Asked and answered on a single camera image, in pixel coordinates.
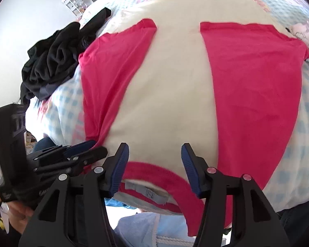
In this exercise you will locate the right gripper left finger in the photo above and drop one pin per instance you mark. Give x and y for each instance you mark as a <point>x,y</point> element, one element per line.
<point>54,220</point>

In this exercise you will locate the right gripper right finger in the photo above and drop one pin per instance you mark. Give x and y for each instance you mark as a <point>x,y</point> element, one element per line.
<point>254,222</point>

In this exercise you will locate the blue checkered bed quilt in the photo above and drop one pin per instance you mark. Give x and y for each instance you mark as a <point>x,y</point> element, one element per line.
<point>61,118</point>

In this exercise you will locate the white shelf rack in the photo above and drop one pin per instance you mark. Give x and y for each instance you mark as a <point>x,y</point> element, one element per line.
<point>77,7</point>

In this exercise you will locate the operator left hand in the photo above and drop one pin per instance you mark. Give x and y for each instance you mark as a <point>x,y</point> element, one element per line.
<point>19,215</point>

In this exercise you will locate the black clothes pile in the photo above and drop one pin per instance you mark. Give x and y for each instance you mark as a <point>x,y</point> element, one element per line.
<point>53,61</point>

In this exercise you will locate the red t-shirt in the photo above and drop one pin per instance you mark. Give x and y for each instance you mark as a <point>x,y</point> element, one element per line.
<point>256,75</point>

